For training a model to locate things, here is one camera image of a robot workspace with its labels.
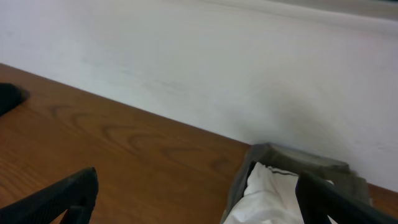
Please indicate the folded grey garment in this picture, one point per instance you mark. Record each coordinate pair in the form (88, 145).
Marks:
(337, 172)

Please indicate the black crumpled garment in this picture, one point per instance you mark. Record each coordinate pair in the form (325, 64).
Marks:
(11, 96)

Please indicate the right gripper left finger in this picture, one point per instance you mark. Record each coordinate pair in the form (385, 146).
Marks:
(74, 197)

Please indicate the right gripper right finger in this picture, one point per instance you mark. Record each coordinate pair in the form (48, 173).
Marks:
(321, 202)

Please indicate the white t-shirt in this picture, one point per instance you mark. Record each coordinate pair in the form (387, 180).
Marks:
(266, 194)

